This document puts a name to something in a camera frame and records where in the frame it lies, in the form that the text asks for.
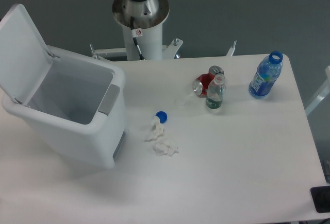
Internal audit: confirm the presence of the small clear green-label bottle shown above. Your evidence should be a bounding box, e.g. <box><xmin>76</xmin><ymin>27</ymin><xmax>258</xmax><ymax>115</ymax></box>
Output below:
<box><xmin>206</xmin><ymin>73</ymin><xmax>225</xmax><ymax>110</ymax></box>

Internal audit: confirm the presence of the black cable on pedestal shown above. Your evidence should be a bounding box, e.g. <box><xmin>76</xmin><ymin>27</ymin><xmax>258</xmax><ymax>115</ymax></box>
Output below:
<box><xmin>129</xmin><ymin>16</ymin><xmax>145</xmax><ymax>61</ymax></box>

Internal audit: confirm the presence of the black device at edge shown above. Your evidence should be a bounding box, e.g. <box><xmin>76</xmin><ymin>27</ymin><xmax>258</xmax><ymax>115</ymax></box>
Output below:
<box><xmin>310</xmin><ymin>185</ymin><xmax>329</xmax><ymax>213</ymax></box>

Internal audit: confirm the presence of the white frame right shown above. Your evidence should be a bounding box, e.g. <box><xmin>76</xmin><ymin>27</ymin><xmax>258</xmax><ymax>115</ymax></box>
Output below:
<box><xmin>305</xmin><ymin>66</ymin><xmax>329</xmax><ymax>116</ymax></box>

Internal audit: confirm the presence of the crumpled white tissue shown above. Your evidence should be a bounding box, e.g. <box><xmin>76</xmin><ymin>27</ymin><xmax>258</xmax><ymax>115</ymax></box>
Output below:
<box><xmin>144</xmin><ymin>116</ymin><xmax>164</xmax><ymax>142</ymax></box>
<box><xmin>152</xmin><ymin>139</ymin><xmax>179</xmax><ymax>157</ymax></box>

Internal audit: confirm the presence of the blue bottle cap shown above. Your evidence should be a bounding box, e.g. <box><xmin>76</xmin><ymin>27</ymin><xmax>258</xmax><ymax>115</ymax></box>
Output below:
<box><xmin>155</xmin><ymin>111</ymin><xmax>168</xmax><ymax>124</ymax></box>

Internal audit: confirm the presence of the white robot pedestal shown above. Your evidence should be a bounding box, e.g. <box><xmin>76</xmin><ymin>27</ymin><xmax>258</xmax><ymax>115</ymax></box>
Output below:
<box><xmin>89</xmin><ymin>0</ymin><xmax>238</xmax><ymax>61</ymax></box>

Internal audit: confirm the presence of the crushed red soda can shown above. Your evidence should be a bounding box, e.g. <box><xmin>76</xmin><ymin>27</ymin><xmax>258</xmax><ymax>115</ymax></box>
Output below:
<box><xmin>192</xmin><ymin>65</ymin><xmax>224</xmax><ymax>97</ymax></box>

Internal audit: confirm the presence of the clear bottle cap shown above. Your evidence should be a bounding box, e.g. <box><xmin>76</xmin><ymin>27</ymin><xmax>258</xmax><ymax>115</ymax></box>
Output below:
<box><xmin>175</xmin><ymin>97</ymin><xmax>187</xmax><ymax>106</ymax></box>

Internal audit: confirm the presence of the crumpled white tissue lower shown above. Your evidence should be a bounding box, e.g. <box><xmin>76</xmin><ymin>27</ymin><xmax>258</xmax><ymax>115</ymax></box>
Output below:
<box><xmin>152</xmin><ymin>139</ymin><xmax>179</xmax><ymax>157</ymax></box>

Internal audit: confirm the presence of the crumpled white tissue upper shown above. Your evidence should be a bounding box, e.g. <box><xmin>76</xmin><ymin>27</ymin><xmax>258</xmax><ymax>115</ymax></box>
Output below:
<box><xmin>144</xmin><ymin>116</ymin><xmax>164</xmax><ymax>142</ymax></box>

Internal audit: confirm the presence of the white trash can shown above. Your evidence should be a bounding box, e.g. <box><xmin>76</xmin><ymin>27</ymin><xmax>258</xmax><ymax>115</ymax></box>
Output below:
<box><xmin>1</xmin><ymin>4</ymin><xmax>127</xmax><ymax>169</ymax></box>

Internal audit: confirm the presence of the large blue drink bottle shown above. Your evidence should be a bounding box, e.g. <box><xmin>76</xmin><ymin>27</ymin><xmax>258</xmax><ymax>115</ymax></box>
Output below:
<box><xmin>249</xmin><ymin>51</ymin><xmax>283</xmax><ymax>99</ymax></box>

